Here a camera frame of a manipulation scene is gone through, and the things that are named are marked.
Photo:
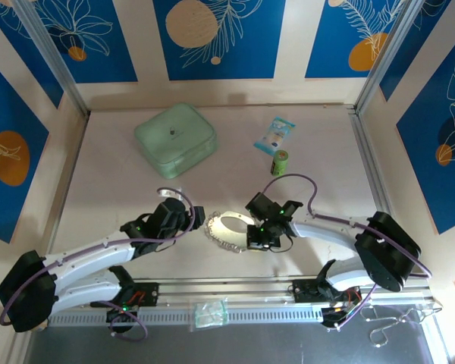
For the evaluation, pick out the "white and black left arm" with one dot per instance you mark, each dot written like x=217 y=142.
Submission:
x=91 y=258

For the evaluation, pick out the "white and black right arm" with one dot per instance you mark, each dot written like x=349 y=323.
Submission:
x=326 y=231

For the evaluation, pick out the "green cylindrical canister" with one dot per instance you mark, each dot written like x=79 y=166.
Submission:
x=280 y=163

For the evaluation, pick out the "mint green zip pouch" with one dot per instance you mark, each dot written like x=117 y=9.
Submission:
x=174 y=140

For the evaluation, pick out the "blue wet wipes packet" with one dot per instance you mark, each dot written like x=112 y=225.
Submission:
x=275 y=132

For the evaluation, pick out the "clear plastic parts bag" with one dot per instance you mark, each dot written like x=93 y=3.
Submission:
x=208 y=314

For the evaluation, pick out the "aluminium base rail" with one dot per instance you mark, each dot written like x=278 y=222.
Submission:
x=227 y=290

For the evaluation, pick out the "aluminium table edge rail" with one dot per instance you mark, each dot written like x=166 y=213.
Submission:
x=69 y=189
x=375 y=170

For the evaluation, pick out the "aluminium frame post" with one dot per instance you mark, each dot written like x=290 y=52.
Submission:
x=388 y=57
x=53 y=57

